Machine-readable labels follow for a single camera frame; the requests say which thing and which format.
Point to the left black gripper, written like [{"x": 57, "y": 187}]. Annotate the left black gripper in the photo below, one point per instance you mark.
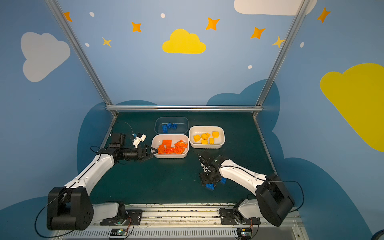
[{"x": 142, "y": 153}]

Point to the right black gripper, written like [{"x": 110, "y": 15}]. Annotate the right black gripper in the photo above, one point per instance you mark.
[{"x": 210, "y": 177}]

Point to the orange brick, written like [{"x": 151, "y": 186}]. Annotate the orange brick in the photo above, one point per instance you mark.
[
  {"x": 161, "y": 149},
  {"x": 167, "y": 143},
  {"x": 181, "y": 144}
]

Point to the blue long brick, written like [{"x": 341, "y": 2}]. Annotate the blue long brick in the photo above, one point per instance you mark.
[{"x": 165, "y": 129}]

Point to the orange lego chassis piece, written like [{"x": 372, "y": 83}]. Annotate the orange lego chassis piece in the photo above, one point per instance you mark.
[{"x": 174, "y": 151}]

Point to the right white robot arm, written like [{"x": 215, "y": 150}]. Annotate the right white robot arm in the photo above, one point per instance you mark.
[{"x": 272, "y": 199}]

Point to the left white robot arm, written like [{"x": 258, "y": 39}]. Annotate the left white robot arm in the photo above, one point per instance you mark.
[{"x": 70, "y": 208}]

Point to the white container left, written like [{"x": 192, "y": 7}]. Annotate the white container left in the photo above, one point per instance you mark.
[{"x": 173, "y": 146}]

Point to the white container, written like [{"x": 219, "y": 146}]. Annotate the white container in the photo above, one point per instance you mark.
[
  {"x": 173, "y": 146},
  {"x": 199, "y": 130}
]

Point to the clear plastic container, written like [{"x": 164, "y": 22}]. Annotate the clear plastic container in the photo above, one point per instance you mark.
[{"x": 182, "y": 122}]

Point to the white container right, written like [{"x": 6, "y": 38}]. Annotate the white container right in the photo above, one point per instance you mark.
[{"x": 199, "y": 130}]

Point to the right circuit board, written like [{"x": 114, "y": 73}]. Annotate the right circuit board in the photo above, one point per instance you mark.
[{"x": 244, "y": 234}]

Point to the circuit board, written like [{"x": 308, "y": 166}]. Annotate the circuit board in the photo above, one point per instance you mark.
[
  {"x": 244, "y": 234},
  {"x": 118, "y": 233}
]

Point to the left circuit board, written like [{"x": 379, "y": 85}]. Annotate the left circuit board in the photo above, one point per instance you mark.
[{"x": 118, "y": 233}]

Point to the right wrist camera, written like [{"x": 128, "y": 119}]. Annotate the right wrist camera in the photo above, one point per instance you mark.
[{"x": 204, "y": 163}]

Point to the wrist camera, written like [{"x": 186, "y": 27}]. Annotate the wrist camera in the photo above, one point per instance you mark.
[
  {"x": 204, "y": 163},
  {"x": 138, "y": 138}
]

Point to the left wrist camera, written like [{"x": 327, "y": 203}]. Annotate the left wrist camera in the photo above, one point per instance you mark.
[{"x": 138, "y": 138}]

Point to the aluminium frame back bar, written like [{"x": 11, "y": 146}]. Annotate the aluminium frame back bar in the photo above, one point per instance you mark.
[{"x": 136, "y": 108}]

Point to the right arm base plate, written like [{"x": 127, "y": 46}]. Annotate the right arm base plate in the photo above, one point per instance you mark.
[{"x": 233, "y": 217}]

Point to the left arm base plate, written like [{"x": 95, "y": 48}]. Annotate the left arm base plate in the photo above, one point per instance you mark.
[{"x": 133, "y": 217}]

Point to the aluminium front rail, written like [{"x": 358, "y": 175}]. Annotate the aluminium front rail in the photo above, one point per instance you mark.
[{"x": 189, "y": 222}]

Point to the aluminium frame left post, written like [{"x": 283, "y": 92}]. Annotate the aluminium frame left post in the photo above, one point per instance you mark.
[{"x": 59, "y": 15}]

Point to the aluminium frame post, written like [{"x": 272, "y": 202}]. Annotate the aluminium frame post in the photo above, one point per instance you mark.
[
  {"x": 284, "y": 49},
  {"x": 59, "y": 15}
]

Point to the aluminium frame right post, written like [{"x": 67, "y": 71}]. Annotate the aluminium frame right post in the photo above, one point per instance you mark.
[{"x": 284, "y": 49}]

